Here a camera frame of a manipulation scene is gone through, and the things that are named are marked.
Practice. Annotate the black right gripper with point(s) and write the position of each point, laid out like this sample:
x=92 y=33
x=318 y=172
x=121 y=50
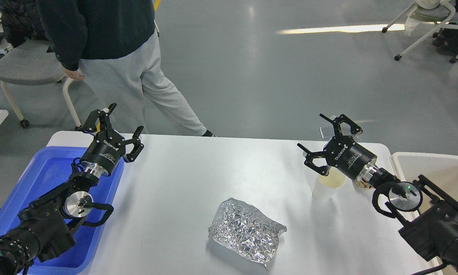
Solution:
x=347 y=156

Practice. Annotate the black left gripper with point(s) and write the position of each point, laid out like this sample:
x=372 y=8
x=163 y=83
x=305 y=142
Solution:
x=104 y=151

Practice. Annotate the white paper cup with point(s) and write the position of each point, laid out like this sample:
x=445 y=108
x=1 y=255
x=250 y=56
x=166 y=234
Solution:
x=327 y=185

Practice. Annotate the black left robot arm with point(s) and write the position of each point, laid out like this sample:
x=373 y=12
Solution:
x=47 y=226

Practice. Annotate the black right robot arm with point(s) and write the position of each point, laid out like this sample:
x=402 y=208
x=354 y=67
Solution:
x=429 y=216

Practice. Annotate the silver floor plate left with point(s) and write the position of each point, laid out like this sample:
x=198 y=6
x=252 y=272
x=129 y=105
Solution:
x=327 y=132

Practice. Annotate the crumpled brown paper ball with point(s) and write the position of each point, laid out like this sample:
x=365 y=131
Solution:
x=363 y=184

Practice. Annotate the person in grey trousers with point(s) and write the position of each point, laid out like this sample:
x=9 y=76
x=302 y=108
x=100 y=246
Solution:
x=113 y=46

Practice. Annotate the grey chair left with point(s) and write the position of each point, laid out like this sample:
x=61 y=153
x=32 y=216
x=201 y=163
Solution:
x=33 y=64

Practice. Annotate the white plastic bin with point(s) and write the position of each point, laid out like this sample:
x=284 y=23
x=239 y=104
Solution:
x=441 y=169

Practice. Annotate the crumpled aluminium foil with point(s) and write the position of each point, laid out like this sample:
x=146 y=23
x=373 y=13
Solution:
x=245 y=230

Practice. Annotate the black jacket on chair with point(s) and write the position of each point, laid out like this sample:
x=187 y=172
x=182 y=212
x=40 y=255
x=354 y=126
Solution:
x=21 y=21

